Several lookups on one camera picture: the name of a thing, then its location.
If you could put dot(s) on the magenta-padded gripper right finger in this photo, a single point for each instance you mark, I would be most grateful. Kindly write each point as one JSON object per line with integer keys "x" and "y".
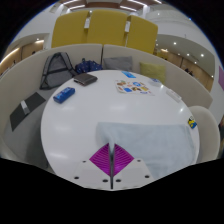
{"x": 122, "y": 160}

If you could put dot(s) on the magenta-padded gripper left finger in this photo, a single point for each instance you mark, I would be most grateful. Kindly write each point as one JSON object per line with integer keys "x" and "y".
{"x": 101, "y": 160}

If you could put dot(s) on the light blue towel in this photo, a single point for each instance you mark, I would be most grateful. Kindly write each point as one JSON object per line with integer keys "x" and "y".
{"x": 156, "y": 143}

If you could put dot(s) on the colourful sticker sheet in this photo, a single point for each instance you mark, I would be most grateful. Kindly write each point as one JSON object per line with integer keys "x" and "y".
{"x": 133, "y": 87}

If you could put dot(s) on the blue rectangular box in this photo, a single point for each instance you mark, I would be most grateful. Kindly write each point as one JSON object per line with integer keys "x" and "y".
{"x": 64, "y": 95}

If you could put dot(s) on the white flat box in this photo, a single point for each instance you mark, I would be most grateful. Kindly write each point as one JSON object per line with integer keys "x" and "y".
{"x": 173, "y": 95}

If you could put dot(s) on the white and blue packet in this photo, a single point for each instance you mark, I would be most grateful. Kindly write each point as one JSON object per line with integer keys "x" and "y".
{"x": 155, "y": 82}

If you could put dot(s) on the blue card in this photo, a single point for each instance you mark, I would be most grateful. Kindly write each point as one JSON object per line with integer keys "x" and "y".
{"x": 128, "y": 74}

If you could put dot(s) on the white armchair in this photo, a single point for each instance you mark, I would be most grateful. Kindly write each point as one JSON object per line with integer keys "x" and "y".
{"x": 208, "y": 133}

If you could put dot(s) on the yellow-green cushion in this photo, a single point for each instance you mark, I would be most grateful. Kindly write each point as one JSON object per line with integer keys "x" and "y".
{"x": 153, "y": 71}

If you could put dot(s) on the dark blue patterned bag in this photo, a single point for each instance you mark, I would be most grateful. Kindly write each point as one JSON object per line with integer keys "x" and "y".
{"x": 88, "y": 66}

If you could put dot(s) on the grey cushion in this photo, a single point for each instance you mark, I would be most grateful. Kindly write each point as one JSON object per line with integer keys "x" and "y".
{"x": 117, "y": 63}

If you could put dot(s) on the grey mesh backpack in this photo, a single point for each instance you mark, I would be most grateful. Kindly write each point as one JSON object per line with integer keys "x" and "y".
{"x": 56, "y": 70}

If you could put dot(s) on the curved white sofa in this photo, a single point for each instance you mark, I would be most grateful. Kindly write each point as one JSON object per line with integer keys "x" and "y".
{"x": 20, "y": 76}

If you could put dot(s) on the yellow partition panel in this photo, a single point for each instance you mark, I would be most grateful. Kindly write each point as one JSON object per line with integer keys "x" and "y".
{"x": 107, "y": 28}
{"x": 142, "y": 35}
{"x": 70, "y": 30}

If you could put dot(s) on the ceiling lights group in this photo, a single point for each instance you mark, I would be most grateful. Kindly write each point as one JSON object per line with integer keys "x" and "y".
{"x": 128, "y": 8}

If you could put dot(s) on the purple wall poster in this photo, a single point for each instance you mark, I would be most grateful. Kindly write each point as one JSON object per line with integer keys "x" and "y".
{"x": 221, "y": 78}

